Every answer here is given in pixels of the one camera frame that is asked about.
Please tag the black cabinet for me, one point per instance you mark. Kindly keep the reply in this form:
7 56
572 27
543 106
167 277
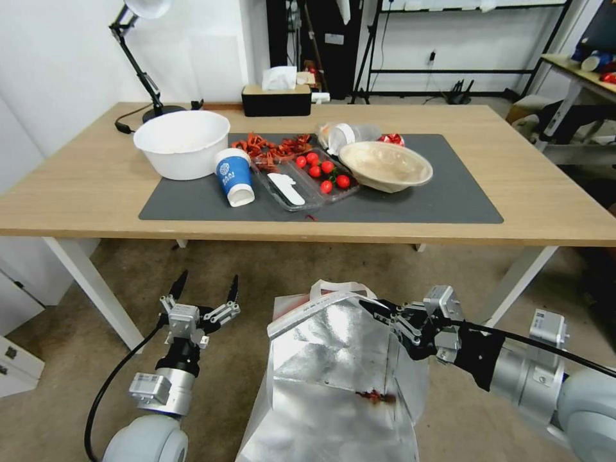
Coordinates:
332 48

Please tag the cardboard box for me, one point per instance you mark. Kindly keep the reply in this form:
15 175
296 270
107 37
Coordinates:
527 108

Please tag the white drawer cabinet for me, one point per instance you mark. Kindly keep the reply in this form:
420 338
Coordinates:
19 308

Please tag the clear plastic tray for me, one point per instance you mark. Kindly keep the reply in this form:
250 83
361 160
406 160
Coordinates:
308 195

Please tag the large white bowl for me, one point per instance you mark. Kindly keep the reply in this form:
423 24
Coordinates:
180 139

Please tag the beige paper bowl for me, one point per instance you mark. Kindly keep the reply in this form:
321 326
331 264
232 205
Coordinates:
385 166

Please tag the black wall plug adapter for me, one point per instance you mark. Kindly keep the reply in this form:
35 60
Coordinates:
432 56

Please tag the black router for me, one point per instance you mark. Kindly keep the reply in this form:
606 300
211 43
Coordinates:
461 94

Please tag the red crumpled wrapper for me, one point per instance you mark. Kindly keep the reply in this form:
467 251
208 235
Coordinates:
392 139

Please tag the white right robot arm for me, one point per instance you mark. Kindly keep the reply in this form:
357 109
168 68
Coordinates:
577 399

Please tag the wooden table with white legs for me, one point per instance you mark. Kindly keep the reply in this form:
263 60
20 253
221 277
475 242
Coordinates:
529 183

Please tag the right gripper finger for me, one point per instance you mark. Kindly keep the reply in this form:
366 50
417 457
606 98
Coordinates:
385 305
406 332

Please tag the blue and white paper cup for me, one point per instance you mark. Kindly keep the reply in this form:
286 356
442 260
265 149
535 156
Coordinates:
233 175

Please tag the red can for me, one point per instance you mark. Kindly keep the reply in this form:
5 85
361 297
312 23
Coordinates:
609 77

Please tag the black tissue box wooden lid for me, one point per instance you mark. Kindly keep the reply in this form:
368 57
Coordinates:
276 102

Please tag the silver foil delivery bag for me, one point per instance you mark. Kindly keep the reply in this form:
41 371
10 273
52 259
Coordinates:
327 375

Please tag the red cherry tomato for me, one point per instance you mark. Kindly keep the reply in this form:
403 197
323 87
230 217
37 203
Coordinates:
312 158
315 171
301 161
326 186
342 181
327 166

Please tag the white tissue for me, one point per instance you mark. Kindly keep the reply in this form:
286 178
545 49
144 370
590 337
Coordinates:
279 78

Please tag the white plastic spoon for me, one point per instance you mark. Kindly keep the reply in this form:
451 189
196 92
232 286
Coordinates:
288 188

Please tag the wooden side table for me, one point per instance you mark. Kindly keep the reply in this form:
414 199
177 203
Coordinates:
577 82

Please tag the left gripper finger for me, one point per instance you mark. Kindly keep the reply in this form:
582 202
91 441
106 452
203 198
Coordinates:
233 293
179 289

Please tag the clear plastic cup white lid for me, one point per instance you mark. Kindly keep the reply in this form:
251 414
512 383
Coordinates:
346 135

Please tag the black desk lamp white shade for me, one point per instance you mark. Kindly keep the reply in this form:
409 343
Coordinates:
139 72

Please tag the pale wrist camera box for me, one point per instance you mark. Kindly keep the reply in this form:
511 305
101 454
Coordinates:
442 303
184 320

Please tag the grey table mat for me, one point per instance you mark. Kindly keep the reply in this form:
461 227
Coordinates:
433 207

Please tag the red dried chili pile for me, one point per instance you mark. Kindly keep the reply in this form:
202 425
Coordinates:
250 143
284 149

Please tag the black metal shelf frame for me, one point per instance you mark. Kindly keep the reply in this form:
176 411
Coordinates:
452 72

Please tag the small white device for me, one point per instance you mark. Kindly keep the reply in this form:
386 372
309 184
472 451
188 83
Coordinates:
320 96

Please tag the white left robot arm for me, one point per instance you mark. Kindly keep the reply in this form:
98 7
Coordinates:
144 440

